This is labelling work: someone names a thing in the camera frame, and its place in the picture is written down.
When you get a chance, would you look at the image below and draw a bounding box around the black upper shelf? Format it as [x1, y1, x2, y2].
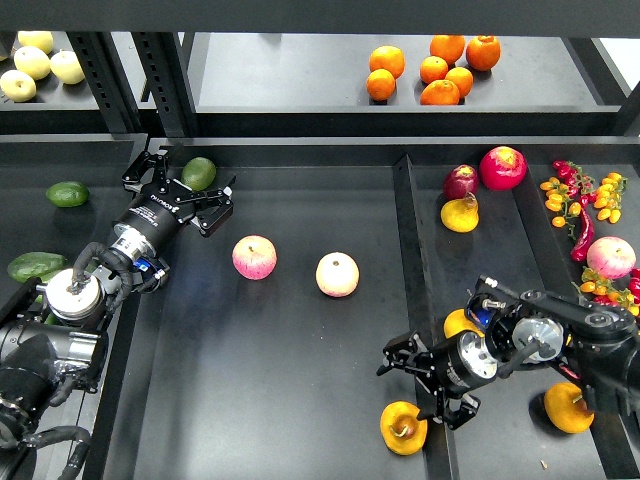
[1, 1, 639, 137]

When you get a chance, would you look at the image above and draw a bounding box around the pink apple far right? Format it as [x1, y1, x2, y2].
[586, 236, 636, 280]

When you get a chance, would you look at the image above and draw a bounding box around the bright red apple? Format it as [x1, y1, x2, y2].
[479, 146, 528, 191]

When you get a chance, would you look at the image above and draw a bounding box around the orange cherry tomato bunch right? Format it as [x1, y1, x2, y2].
[594, 171, 628, 224]

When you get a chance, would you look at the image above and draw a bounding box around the orange fruit right small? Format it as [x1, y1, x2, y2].
[445, 67, 474, 98]

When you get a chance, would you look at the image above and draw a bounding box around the black perforated shelf post left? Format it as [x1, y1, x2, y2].
[66, 31, 142, 134]

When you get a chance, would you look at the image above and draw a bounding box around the black tray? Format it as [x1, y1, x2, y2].
[1, 134, 147, 479]
[102, 140, 430, 479]
[393, 137, 639, 479]

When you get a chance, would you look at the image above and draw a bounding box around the orange cherry tomato bunch left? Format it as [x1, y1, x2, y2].
[539, 177, 582, 228]

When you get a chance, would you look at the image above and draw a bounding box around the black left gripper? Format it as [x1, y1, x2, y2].
[112, 150, 236, 260]

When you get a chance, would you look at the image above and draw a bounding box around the black perforated shelf post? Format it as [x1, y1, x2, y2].
[66, 31, 142, 134]
[131, 32, 199, 138]

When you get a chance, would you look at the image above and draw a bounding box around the black right tray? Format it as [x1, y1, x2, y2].
[393, 137, 639, 479]

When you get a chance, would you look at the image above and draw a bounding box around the green avocado left tray middle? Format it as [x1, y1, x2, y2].
[44, 313, 60, 325]

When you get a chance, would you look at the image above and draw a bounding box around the yellow pear with stem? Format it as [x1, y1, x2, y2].
[443, 308, 484, 339]

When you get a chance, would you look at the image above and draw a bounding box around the dark red apple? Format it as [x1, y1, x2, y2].
[443, 164, 479, 200]

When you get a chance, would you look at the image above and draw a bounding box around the green avocado upper left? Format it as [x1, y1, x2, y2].
[46, 181, 90, 208]

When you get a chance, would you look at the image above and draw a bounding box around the orange fruit centre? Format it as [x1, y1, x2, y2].
[419, 56, 449, 85]

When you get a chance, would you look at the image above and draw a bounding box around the pale yellow pear middle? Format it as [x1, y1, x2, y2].
[13, 46, 51, 81]

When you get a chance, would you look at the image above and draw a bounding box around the orange cherry tomato bunch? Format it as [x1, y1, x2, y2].
[539, 177, 582, 228]
[594, 171, 628, 224]

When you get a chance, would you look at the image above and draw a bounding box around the red chili pepper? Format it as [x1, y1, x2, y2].
[570, 207, 594, 262]

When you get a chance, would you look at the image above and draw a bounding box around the pale yellow pear top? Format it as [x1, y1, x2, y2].
[17, 30, 54, 55]

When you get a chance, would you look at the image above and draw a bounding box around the orange fruit lower left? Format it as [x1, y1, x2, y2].
[366, 69, 396, 102]

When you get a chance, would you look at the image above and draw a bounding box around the black left tray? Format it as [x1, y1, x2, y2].
[1, 134, 147, 479]

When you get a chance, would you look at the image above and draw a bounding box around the pale yellow pear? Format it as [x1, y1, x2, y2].
[13, 46, 51, 81]
[17, 30, 54, 55]
[50, 50, 85, 85]
[0, 70, 37, 103]

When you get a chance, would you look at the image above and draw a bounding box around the black middle tray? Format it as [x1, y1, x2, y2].
[102, 140, 430, 479]

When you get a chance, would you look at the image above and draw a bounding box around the green avocado tray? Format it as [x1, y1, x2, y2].
[44, 313, 60, 325]
[7, 251, 67, 283]

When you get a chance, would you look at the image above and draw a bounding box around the pale pink apple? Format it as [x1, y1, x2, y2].
[315, 252, 360, 298]

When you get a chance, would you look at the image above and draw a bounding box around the green avocado left tray top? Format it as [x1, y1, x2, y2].
[7, 251, 67, 283]

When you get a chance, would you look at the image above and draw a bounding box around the pale yellow pear right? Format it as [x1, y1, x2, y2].
[50, 50, 85, 85]

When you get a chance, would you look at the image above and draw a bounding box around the pale yellow pear front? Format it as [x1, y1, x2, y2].
[0, 70, 37, 103]

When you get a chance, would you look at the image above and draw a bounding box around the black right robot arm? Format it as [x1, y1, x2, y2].
[377, 276, 639, 430]

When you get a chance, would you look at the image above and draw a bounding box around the pink red apple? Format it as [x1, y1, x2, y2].
[232, 235, 277, 280]

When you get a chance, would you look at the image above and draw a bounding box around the orange fruit front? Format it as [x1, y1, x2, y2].
[420, 79, 460, 105]

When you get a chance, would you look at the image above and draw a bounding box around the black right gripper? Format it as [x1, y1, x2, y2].
[376, 330, 498, 430]

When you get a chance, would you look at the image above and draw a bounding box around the red cherry tomato bunch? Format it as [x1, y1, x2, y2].
[552, 160, 597, 205]

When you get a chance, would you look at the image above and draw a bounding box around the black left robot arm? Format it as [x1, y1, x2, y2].
[1, 151, 233, 479]

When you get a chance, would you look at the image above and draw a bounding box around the green avocado in middle tray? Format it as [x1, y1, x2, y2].
[180, 156, 217, 191]

